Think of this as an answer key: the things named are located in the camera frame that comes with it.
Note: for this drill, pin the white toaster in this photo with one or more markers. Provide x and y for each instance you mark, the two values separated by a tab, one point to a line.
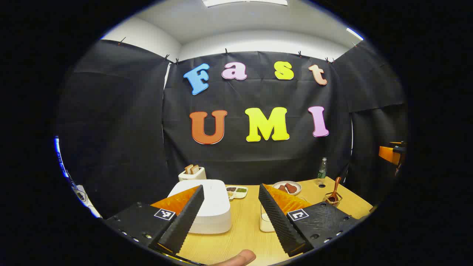
196	175

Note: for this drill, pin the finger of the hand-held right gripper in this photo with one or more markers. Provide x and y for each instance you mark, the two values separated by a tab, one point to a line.
388	154

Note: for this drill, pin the white device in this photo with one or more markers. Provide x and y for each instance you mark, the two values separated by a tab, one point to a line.
87	201

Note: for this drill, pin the brown toast slice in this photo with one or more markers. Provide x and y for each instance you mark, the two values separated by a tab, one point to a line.
195	169
188	169

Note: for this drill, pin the green label water bottle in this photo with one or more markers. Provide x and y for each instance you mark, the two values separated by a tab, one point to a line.
322	171

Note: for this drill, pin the white round plate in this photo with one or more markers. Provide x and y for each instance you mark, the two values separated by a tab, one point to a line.
275	186

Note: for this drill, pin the long ceiling light panel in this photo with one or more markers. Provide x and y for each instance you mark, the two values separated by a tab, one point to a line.
244	2

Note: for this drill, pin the brown meat piece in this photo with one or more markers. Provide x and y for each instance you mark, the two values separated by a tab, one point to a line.
282	188
291	188

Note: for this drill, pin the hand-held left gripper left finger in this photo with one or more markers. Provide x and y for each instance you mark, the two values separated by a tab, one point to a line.
184	221

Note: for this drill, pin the small ceiling light panel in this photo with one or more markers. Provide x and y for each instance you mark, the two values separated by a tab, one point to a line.
354	34

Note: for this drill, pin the white rice cooker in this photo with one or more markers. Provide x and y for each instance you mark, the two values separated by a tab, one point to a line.
216	207

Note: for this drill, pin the white divided grain dish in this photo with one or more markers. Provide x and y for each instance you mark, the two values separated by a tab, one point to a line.
240	194

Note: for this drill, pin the brown wooden spoon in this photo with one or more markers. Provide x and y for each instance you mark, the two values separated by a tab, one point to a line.
337	184

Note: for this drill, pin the blue and white banner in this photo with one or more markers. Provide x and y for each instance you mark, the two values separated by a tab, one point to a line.
61	159

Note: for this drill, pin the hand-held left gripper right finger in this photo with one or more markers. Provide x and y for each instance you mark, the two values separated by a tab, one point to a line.
277	221

